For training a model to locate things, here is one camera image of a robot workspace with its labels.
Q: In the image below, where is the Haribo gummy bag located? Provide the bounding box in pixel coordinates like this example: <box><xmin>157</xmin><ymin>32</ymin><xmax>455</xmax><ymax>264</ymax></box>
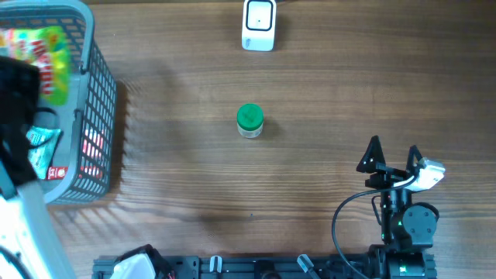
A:
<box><xmin>1</xmin><ymin>26</ymin><xmax>71</xmax><ymax>105</ymax></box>

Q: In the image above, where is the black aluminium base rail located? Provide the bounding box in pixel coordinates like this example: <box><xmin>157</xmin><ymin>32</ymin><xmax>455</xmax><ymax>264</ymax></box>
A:
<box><xmin>91</xmin><ymin>253</ymin><xmax>438</xmax><ymax>279</ymax></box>

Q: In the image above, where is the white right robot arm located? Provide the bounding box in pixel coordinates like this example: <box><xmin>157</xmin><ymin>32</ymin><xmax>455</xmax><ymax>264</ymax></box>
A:
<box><xmin>356</xmin><ymin>136</ymin><xmax>446</xmax><ymax>278</ymax></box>

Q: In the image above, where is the grey plastic shopping basket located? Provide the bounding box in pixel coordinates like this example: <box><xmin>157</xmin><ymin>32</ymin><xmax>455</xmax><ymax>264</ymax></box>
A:
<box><xmin>1</xmin><ymin>1</ymin><xmax>118</xmax><ymax>205</ymax></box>

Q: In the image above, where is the red Nescafe stick sachet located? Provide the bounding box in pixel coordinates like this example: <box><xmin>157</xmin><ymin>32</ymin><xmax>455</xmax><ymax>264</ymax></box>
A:
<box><xmin>45</xmin><ymin>166</ymin><xmax>103</xmax><ymax>181</ymax></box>

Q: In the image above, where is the green lid jar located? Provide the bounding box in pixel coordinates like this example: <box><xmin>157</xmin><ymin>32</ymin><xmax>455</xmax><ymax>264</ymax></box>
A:
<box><xmin>236</xmin><ymin>103</ymin><xmax>264</xmax><ymax>139</ymax></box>

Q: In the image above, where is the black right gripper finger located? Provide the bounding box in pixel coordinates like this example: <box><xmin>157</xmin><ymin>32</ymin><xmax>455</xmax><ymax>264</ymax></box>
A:
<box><xmin>356</xmin><ymin>136</ymin><xmax>386</xmax><ymax>173</ymax></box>
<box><xmin>405</xmin><ymin>145</ymin><xmax>422</xmax><ymax>173</ymax></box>

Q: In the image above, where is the teal tissue pack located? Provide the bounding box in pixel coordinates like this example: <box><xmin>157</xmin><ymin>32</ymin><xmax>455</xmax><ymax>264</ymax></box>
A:
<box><xmin>26</xmin><ymin>126</ymin><xmax>62</xmax><ymax>180</ymax></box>

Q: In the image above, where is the white barcode scanner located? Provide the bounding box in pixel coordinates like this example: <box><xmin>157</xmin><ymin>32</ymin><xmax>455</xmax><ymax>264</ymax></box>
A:
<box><xmin>242</xmin><ymin>0</ymin><xmax>277</xmax><ymax>52</ymax></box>

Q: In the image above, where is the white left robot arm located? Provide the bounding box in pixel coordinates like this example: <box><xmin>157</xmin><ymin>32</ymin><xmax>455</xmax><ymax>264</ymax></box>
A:
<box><xmin>1</xmin><ymin>57</ymin><xmax>76</xmax><ymax>278</ymax></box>

